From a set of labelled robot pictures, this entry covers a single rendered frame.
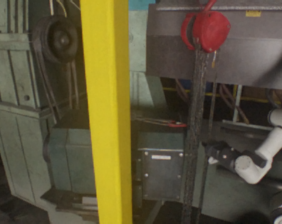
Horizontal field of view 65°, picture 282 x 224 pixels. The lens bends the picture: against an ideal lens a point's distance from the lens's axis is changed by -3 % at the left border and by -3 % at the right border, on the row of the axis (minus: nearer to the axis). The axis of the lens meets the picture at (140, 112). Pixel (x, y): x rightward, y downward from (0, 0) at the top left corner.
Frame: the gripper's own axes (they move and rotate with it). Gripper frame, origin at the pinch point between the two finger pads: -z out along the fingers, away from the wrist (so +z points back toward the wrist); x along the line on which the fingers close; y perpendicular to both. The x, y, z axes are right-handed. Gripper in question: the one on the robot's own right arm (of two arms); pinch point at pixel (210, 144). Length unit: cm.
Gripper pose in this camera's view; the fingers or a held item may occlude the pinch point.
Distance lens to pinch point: 113.4
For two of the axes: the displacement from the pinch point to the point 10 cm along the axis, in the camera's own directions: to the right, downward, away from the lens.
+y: 0.0, -9.3, -3.6
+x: 9.2, -1.4, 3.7
